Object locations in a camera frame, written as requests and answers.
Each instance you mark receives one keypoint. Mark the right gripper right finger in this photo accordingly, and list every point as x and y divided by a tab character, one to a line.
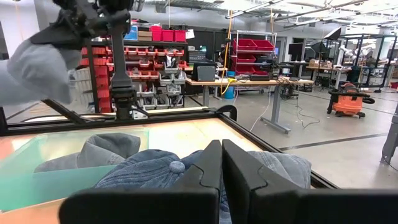
264	202

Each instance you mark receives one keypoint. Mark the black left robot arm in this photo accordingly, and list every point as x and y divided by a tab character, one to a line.
121	77

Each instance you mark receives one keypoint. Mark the black monitor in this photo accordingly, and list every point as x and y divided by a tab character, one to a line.
295	51

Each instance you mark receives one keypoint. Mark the black studio softbox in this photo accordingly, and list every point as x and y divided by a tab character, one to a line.
333	33

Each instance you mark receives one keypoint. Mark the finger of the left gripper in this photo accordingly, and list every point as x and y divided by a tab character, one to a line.
56	39

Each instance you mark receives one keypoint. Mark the black background rig frame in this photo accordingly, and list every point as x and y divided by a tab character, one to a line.
373	35

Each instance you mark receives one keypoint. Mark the black edge clip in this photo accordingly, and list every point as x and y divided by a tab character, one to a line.
228	109

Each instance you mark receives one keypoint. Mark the teal translucent plastic bin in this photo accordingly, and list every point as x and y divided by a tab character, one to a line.
37	189

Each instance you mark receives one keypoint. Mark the large red storage bin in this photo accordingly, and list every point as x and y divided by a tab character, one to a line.
245	45
264	45
250	69
246	58

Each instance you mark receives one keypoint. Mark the dark blue denim cap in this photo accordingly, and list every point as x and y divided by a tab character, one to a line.
146	171

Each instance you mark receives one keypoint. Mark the cardboard box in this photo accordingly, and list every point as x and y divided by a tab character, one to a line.
144	35

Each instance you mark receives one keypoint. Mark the wooden desk gray legs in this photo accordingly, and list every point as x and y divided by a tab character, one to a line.
248	82

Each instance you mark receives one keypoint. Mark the orange shop vacuum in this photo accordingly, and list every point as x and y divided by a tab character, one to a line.
348	102

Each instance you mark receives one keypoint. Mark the blue box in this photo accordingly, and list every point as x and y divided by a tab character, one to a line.
132	32

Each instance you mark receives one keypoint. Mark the small red storage bin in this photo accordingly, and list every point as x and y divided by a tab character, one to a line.
180	35
156	34
168	35

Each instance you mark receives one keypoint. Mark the gray metal post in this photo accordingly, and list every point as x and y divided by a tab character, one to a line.
390	140

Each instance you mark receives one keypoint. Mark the black gray equipment case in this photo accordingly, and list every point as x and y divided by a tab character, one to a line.
204	73

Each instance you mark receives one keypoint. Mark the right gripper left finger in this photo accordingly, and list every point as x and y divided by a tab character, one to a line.
186	202

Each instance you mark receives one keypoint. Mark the black aluminium rig frame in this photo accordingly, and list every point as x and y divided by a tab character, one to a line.
109	123

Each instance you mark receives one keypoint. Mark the blue bucket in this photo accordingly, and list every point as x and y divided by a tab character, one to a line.
229	92

